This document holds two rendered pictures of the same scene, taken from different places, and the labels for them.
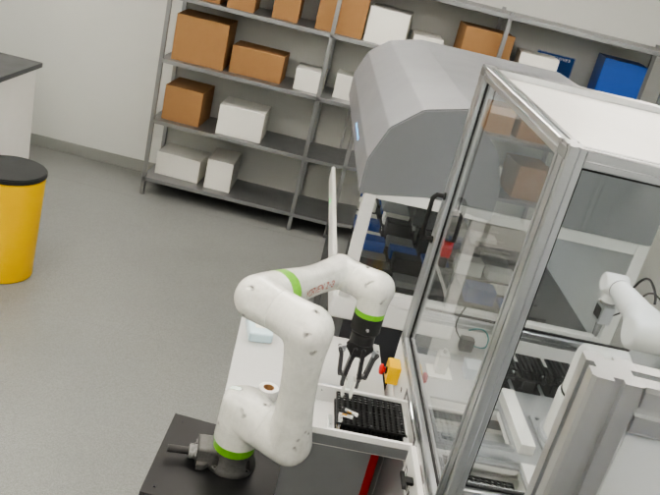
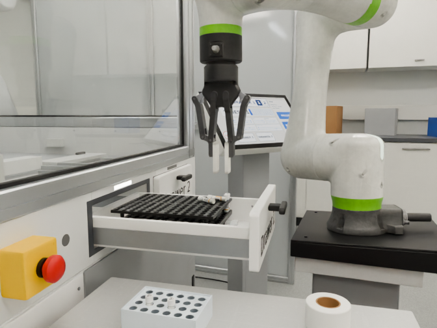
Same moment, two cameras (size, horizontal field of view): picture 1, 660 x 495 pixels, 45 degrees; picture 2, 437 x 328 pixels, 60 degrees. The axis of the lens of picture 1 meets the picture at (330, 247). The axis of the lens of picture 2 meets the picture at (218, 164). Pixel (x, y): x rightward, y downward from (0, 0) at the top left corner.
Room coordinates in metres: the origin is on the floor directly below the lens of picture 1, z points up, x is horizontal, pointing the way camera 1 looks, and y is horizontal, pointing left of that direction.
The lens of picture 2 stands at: (2.93, 0.11, 1.10)
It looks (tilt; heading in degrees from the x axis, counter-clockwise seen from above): 7 degrees down; 199
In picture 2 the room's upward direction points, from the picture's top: straight up
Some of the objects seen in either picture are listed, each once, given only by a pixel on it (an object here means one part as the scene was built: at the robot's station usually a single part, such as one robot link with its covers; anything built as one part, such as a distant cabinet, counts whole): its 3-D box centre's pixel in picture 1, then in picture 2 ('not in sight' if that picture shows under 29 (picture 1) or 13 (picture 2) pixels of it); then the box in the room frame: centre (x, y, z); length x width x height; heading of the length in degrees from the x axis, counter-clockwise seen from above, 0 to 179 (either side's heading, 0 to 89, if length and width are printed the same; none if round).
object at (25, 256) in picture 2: (391, 370); (31, 266); (2.51, -0.33, 0.88); 0.07 x 0.05 x 0.07; 5
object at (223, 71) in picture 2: (360, 343); (221, 86); (2.13, -0.16, 1.16); 0.08 x 0.07 x 0.09; 96
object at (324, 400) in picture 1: (369, 422); (172, 218); (2.18, -0.26, 0.86); 0.40 x 0.26 x 0.06; 95
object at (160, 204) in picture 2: (367, 420); (175, 217); (2.18, -0.26, 0.87); 0.22 x 0.18 x 0.06; 95
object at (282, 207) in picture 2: not in sight; (277, 207); (2.15, -0.03, 0.91); 0.07 x 0.04 x 0.01; 5
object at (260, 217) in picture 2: not in sight; (264, 221); (2.16, -0.06, 0.87); 0.29 x 0.02 x 0.11; 5
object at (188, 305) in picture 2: not in sight; (168, 312); (2.41, -0.16, 0.78); 0.12 x 0.08 x 0.04; 93
